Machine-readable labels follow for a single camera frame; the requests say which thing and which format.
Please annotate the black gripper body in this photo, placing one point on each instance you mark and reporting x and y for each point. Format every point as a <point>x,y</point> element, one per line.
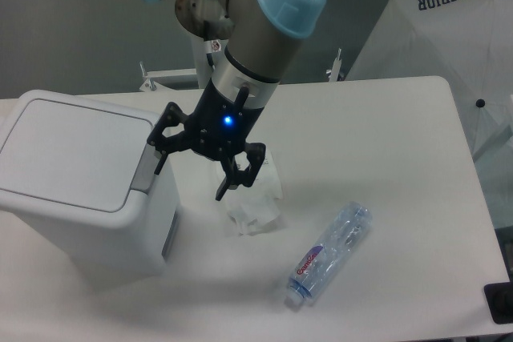
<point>218,123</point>

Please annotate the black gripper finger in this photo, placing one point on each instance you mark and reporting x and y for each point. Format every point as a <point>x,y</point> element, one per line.
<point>234,177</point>
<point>164,145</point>

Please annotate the white push-top trash can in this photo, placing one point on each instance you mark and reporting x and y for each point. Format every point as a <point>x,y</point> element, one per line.
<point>80,172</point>

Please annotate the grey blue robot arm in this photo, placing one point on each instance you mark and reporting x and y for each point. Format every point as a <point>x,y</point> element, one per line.
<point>266,35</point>

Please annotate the crumpled white plastic wrapper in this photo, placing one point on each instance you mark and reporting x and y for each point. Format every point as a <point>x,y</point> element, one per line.
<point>254,209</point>

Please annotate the clear plastic water bottle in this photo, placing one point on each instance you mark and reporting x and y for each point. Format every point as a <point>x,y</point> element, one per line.
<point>328,254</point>

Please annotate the white Superior umbrella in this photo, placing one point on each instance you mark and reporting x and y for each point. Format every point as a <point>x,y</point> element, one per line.
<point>466,42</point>

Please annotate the black device at edge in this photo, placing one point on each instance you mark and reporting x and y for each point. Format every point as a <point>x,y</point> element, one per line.
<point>499,301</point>

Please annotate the white metal base frame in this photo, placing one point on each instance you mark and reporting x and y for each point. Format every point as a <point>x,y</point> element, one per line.
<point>158,80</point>

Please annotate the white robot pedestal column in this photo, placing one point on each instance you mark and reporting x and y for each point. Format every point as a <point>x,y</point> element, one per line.
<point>203,51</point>

